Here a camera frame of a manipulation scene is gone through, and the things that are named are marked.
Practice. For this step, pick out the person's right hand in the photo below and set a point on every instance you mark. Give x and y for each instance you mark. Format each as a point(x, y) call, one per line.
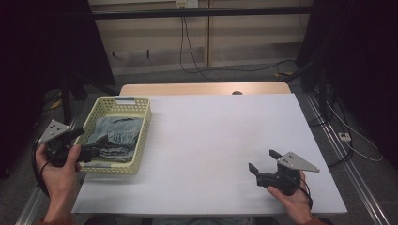
point(297, 203)

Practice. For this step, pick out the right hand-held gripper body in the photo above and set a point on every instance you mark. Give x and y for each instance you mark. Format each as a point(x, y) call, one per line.
point(283, 179)

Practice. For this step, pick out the white wall power outlet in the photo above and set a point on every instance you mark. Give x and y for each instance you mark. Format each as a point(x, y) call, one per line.
point(187, 3)

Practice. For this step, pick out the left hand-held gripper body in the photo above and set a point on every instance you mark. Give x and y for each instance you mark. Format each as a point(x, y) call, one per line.
point(54, 131)

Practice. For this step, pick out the person's left hand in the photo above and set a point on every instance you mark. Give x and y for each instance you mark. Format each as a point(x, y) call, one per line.
point(59, 181)

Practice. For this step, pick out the black metal stand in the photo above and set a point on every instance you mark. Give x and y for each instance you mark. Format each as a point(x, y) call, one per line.
point(65, 100)

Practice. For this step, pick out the white table cover sheet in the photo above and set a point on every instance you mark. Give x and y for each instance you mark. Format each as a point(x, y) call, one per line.
point(203, 140)

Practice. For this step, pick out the aluminium floor rail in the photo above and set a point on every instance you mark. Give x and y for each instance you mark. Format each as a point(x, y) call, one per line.
point(350, 168)
point(29, 209)

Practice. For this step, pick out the light blue denim pants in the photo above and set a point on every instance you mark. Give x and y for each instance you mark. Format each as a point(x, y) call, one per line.
point(117, 131)

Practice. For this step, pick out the pale yellow perforated plastic basket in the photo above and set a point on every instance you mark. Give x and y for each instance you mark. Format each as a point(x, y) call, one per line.
point(142, 137)

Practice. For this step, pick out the white floor power strip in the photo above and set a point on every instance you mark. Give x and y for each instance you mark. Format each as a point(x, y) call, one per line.
point(344, 136)

